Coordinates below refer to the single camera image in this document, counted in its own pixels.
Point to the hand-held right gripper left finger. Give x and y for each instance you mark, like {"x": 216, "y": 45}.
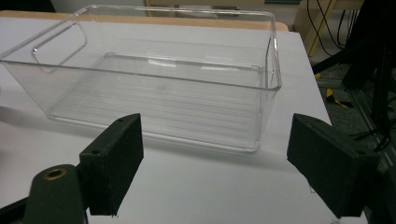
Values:
{"x": 113, "y": 168}

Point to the yellow and black floor tape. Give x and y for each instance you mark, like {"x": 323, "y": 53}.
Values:
{"x": 330, "y": 95}

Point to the wooden table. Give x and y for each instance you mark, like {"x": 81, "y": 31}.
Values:
{"x": 31, "y": 14}

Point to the metal floor rail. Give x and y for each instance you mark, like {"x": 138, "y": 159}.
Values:
{"x": 365, "y": 105}

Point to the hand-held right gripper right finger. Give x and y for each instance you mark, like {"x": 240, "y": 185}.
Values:
{"x": 330, "y": 168}

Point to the black metal stand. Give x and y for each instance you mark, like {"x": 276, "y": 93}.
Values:
{"x": 381, "y": 93}

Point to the black curtain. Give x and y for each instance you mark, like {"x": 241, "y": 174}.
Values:
{"x": 25, "y": 4}
{"x": 379, "y": 18}

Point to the white table cover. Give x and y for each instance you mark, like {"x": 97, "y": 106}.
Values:
{"x": 218, "y": 186}

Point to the clear plastic container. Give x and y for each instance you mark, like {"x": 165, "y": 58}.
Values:
{"x": 162, "y": 102}

